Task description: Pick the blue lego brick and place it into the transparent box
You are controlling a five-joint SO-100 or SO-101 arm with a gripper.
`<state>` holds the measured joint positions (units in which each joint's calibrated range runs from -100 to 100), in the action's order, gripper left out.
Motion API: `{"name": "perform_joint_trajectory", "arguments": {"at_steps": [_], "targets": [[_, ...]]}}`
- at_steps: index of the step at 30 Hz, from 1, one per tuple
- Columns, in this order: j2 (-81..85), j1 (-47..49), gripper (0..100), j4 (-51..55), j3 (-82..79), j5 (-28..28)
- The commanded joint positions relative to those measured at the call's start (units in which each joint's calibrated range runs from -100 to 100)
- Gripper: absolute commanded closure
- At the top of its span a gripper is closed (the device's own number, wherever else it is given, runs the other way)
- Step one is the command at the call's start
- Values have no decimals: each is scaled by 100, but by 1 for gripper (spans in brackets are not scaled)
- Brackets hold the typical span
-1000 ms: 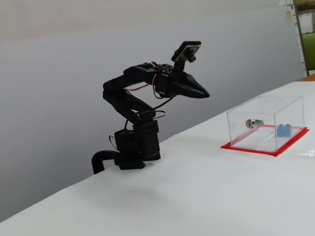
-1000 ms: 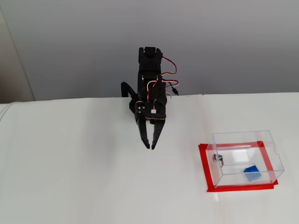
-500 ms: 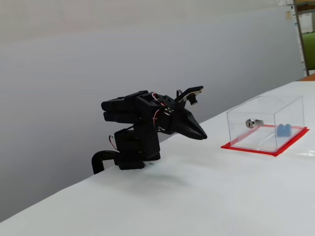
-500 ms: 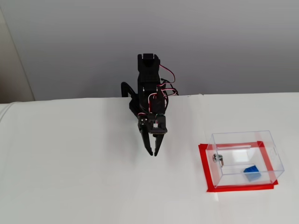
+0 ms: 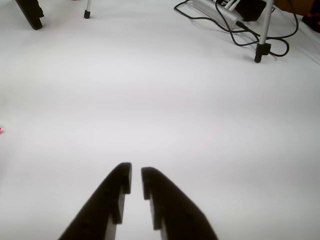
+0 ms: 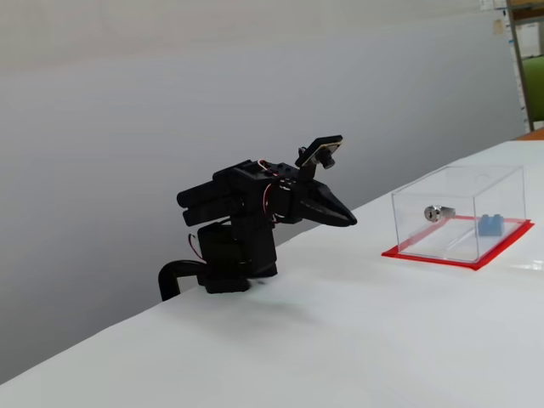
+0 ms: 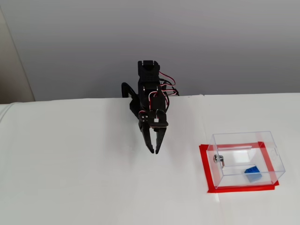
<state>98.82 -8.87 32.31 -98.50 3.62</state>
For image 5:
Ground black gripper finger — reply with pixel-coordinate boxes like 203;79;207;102
140;166;219;240
57;162;133;240

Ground silver tripod leg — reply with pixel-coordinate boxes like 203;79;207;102
83;0;93;20
253;0;275;64

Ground black stepped stand foot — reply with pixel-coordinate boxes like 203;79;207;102
14;0;46;31

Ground silver power strip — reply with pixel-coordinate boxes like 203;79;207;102
192;0;248;30

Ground black power adapter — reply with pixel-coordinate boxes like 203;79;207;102
234;0;268;23

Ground orange black object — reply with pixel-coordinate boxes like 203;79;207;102
301;9;320;34

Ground black power cable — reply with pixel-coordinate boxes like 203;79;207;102
173;0;261;47

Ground white plug cables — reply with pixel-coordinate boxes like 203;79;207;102
221;0;241;11

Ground black looped cable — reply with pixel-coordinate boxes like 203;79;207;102
264;0;300;58

